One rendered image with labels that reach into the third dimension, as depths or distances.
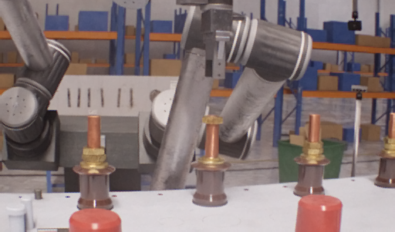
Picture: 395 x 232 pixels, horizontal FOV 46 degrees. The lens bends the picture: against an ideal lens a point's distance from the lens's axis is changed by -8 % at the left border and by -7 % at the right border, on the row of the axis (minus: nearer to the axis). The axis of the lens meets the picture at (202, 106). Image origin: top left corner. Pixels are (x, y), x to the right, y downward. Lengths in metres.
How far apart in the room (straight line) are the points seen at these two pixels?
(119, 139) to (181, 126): 1.24
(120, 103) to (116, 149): 3.28
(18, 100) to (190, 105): 0.99
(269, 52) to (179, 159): 0.40
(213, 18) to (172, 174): 0.55
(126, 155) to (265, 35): 1.42
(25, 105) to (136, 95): 3.84
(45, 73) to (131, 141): 0.65
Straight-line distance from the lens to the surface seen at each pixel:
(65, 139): 2.64
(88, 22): 8.76
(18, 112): 2.16
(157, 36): 8.82
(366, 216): 1.12
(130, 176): 3.16
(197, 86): 1.40
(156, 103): 2.14
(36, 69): 2.25
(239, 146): 2.18
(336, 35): 10.52
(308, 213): 0.72
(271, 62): 1.42
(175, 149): 1.42
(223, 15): 1.06
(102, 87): 5.84
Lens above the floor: 1.70
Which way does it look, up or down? 6 degrees down
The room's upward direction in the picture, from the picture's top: 2 degrees clockwise
